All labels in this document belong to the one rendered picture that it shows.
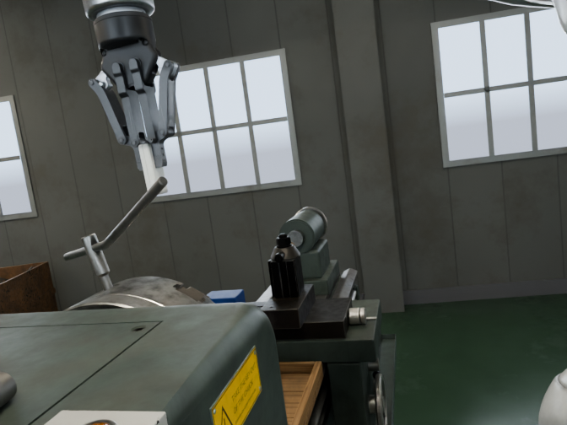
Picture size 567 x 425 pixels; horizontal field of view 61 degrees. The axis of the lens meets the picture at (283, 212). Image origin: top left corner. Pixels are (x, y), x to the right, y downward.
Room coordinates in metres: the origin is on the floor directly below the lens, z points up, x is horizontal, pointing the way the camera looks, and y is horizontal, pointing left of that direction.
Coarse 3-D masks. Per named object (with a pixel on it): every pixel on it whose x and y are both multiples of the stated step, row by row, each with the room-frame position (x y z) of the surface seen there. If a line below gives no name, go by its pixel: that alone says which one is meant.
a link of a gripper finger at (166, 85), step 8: (168, 64) 0.64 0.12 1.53; (160, 72) 0.64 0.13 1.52; (168, 72) 0.64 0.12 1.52; (176, 72) 0.66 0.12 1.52; (160, 80) 0.64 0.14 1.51; (168, 80) 0.64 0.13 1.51; (160, 88) 0.64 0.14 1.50; (168, 88) 0.64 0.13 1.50; (160, 96) 0.64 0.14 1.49; (168, 96) 0.64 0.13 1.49; (160, 104) 0.64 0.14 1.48; (168, 104) 0.65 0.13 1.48; (160, 112) 0.64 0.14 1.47; (168, 112) 0.65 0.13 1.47; (160, 120) 0.65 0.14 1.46; (168, 120) 0.65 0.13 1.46; (160, 128) 0.65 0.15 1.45; (168, 128) 0.65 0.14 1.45
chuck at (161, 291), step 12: (120, 288) 0.68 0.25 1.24; (132, 288) 0.67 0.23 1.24; (144, 288) 0.68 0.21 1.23; (156, 288) 0.68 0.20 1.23; (168, 288) 0.69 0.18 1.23; (156, 300) 0.64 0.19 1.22; (168, 300) 0.65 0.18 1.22; (180, 300) 0.67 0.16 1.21; (192, 300) 0.68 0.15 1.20; (204, 300) 0.70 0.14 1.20
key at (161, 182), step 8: (160, 176) 0.56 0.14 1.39; (160, 184) 0.55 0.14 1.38; (152, 192) 0.57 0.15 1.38; (144, 200) 0.58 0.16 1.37; (152, 200) 0.58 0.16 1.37; (136, 208) 0.60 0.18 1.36; (144, 208) 0.60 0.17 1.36; (128, 216) 0.61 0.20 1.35; (136, 216) 0.61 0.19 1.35; (120, 224) 0.63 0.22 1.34; (128, 224) 0.62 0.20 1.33; (112, 232) 0.65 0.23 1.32; (120, 232) 0.64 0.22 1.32; (104, 240) 0.67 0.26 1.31; (112, 240) 0.66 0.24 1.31; (96, 248) 0.69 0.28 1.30; (104, 248) 0.68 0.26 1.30; (64, 256) 0.77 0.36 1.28; (72, 256) 0.75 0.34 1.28
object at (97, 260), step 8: (88, 240) 0.70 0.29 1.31; (96, 240) 0.71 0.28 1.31; (88, 248) 0.70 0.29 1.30; (88, 256) 0.70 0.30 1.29; (96, 256) 0.70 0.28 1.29; (104, 256) 0.71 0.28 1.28; (96, 264) 0.70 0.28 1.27; (104, 264) 0.70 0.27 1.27; (96, 272) 0.70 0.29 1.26; (104, 272) 0.70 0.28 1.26; (104, 280) 0.70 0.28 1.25; (104, 288) 0.70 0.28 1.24
